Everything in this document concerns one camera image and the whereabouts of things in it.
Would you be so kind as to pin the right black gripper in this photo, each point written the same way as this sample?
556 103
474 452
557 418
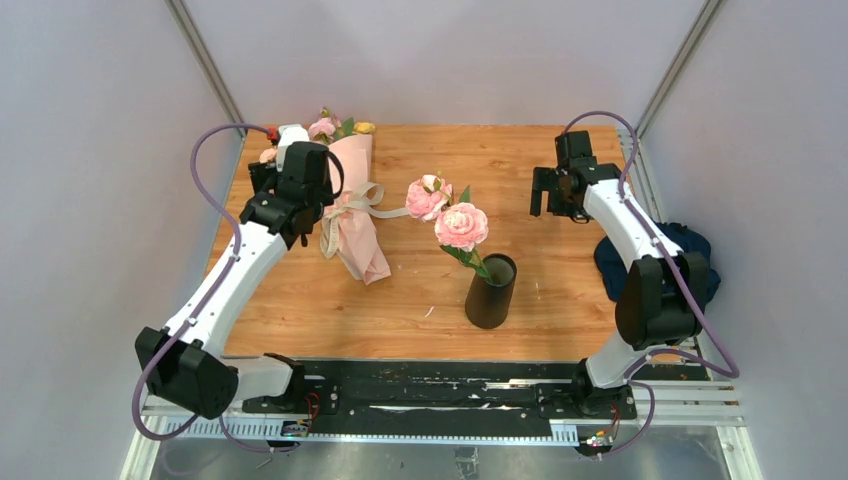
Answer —
546 179

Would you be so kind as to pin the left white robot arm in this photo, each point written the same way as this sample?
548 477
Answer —
184 362

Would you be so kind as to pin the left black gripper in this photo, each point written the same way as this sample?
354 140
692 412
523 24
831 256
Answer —
266 176

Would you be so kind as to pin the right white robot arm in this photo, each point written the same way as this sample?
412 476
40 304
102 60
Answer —
664 285

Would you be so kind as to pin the pink paper bouquet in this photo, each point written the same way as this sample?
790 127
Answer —
348 231

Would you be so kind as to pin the aluminium frame rail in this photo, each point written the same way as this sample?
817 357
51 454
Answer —
666 394

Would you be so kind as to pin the pink rose stem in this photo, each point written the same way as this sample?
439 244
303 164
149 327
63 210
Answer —
459 226

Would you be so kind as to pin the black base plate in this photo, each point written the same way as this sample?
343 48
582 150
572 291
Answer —
440 398

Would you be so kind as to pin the dark blue cloth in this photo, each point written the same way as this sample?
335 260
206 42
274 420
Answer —
613 272

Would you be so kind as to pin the black cylindrical vase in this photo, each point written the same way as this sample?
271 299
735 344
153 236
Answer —
488 300

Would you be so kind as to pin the cream printed ribbon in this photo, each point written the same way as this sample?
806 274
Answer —
363 198

